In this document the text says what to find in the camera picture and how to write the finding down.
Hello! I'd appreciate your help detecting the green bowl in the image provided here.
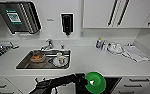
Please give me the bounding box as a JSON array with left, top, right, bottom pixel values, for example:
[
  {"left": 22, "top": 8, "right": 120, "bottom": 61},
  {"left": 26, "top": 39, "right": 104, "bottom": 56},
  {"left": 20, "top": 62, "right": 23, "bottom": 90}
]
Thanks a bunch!
[{"left": 84, "top": 71, "right": 107, "bottom": 94}]

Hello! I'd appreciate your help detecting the stainless steel dishwasher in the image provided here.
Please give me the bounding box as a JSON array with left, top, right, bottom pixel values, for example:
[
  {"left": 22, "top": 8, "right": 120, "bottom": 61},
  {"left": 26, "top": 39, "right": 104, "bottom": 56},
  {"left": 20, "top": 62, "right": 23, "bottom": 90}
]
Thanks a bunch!
[{"left": 74, "top": 77, "right": 123, "bottom": 94}]

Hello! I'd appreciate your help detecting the white patterned cup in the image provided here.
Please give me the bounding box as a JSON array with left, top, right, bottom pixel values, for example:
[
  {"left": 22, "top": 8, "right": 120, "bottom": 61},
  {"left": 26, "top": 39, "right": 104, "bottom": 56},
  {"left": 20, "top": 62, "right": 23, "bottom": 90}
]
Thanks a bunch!
[{"left": 52, "top": 52, "right": 69, "bottom": 68}]

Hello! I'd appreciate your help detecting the chrome sink soap pump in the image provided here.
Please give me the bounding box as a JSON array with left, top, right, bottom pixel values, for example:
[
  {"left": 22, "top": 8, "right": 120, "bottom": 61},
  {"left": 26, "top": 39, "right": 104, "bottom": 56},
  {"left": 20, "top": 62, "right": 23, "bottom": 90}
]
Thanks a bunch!
[{"left": 59, "top": 42, "right": 66, "bottom": 50}]

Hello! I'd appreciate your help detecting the blue dish soap bottle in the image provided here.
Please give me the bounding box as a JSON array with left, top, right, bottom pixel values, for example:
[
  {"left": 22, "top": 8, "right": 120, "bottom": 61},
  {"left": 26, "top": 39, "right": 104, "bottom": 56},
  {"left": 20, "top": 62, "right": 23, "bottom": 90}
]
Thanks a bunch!
[{"left": 95, "top": 37, "right": 103, "bottom": 50}]

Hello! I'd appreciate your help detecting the small white bottle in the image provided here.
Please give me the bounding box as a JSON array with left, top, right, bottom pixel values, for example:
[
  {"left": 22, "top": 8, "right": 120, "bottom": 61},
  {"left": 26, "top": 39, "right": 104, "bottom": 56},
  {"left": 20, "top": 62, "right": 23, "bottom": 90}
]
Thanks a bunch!
[{"left": 101, "top": 40, "right": 109, "bottom": 52}]

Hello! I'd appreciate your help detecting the orange bowl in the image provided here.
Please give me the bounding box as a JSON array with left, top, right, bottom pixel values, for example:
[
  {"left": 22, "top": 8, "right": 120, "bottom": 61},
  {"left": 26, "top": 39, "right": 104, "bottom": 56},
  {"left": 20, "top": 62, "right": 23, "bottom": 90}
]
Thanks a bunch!
[{"left": 30, "top": 53, "right": 47, "bottom": 63}]

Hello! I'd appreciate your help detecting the chrome sink faucet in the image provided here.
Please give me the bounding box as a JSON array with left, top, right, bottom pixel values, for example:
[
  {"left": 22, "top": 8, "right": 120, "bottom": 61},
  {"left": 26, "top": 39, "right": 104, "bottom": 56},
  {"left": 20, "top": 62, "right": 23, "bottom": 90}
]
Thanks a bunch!
[{"left": 40, "top": 38, "right": 55, "bottom": 52}]

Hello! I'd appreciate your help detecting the white two-door base cabinet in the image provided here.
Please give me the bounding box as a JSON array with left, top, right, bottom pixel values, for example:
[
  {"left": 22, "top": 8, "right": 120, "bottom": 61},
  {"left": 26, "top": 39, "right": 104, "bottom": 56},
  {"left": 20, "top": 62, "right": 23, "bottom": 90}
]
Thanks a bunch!
[{"left": 5, "top": 76, "right": 77, "bottom": 94}]

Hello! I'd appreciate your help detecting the white jug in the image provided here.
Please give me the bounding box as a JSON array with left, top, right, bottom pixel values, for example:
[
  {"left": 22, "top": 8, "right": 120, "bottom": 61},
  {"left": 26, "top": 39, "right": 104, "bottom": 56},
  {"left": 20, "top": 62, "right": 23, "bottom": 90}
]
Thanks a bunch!
[{"left": 107, "top": 42, "right": 125, "bottom": 55}]

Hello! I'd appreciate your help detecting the stainless steel sink basin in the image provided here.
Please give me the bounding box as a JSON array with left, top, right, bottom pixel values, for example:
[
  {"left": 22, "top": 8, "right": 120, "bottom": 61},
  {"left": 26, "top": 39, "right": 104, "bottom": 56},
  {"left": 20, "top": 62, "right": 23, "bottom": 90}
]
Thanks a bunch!
[{"left": 15, "top": 49, "right": 72, "bottom": 71}]

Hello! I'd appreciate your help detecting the black paper towel dispenser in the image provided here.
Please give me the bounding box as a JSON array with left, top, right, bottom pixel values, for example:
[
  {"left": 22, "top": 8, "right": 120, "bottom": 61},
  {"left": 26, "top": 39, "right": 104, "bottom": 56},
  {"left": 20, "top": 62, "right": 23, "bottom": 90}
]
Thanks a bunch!
[{"left": 0, "top": 1, "right": 43, "bottom": 35}]

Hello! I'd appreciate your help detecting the white wall outlet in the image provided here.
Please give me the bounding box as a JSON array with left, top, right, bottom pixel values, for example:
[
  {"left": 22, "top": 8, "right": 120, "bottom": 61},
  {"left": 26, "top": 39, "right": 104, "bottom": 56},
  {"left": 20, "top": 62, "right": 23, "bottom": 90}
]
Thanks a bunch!
[{"left": 79, "top": 30, "right": 85, "bottom": 38}]

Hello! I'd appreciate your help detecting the black wall soap dispenser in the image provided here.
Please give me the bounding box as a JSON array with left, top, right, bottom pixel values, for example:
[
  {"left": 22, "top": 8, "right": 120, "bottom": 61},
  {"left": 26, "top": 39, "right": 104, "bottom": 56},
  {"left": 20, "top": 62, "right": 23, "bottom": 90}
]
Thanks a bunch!
[{"left": 60, "top": 12, "right": 75, "bottom": 37}]

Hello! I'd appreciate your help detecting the small white wall label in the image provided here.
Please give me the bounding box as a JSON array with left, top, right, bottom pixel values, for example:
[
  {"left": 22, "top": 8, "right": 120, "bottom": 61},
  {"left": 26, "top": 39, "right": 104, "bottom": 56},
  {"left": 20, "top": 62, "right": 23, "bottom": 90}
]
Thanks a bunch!
[{"left": 46, "top": 17, "right": 55, "bottom": 23}]

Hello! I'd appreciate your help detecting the white wall cabinet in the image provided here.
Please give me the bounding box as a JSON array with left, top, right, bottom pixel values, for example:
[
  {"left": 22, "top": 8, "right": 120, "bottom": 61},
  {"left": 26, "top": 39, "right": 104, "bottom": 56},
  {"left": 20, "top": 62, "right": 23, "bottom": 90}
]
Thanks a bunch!
[{"left": 82, "top": 0, "right": 150, "bottom": 29}]

